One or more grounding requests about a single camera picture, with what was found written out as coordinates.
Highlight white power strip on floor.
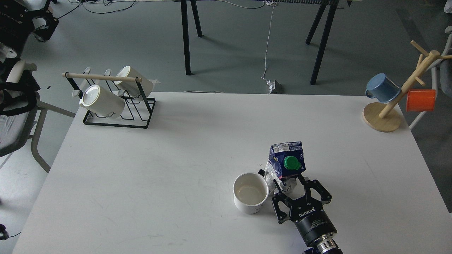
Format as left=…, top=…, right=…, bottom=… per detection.
left=267, top=80, right=284, bottom=94

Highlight white mug on rack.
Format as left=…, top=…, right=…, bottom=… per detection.
left=79, top=85, right=125, bottom=119
left=114, top=66, right=154, bottom=102

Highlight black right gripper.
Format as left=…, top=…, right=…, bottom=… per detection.
left=271, top=175, right=338, bottom=247

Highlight white smiley face mug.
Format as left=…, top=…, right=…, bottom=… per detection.
left=233, top=172, right=270, bottom=215

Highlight white cable on floor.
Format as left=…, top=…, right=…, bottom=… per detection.
left=261, top=0, right=278, bottom=83

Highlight blue milk carton green cap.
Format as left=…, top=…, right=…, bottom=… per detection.
left=264, top=141, right=306, bottom=194

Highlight black table legs right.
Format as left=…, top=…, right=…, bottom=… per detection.
left=305, top=0, right=339, bottom=85

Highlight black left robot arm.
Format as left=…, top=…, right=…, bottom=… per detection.
left=0, top=0, right=59, bottom=117

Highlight black table legs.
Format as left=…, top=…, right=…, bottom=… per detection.
left=305, top=0, right=339, bottom=85
left=180, top=0, right=203, bottom=76

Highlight black table legs left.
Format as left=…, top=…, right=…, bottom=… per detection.
left=180, top=0, right=203, bottom=76

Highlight white mug front on rack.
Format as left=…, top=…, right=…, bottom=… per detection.
left=79, top=85, right=125, bottom=119

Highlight white mug rear on rack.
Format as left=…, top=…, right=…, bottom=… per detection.
left=114, top=66, right=154, bottom=102

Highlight wooden mug tree stand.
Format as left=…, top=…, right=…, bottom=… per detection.
left=362, top=36, right=451, bottom=132

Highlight orange cup on tree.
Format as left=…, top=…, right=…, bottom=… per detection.
left=406, top=89, right=436, bottom=112

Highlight grey chair left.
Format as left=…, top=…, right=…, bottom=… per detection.
left=0, top=98, right=75, bottom=173

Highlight black wire mug rack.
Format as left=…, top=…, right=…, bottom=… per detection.
left=62, top=66, right=160, bottom=129

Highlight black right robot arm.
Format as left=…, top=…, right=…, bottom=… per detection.
left=272, top=176, right=343, bottom=254

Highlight blue cup on tree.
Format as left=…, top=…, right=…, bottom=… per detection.
left=365, top=73, right=402, bottom=103

